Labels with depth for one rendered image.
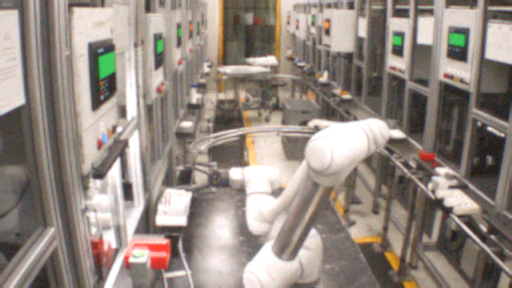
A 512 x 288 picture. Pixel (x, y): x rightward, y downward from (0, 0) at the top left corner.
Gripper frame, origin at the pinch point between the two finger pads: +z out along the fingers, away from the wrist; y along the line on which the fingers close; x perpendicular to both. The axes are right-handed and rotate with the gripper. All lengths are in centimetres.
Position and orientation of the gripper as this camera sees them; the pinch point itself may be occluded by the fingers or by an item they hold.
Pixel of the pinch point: (182, 178)
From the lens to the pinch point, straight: 189.4
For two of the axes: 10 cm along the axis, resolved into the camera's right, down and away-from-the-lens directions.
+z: -10.0, 0.1, -0.6
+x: 0.6, 2.9, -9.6
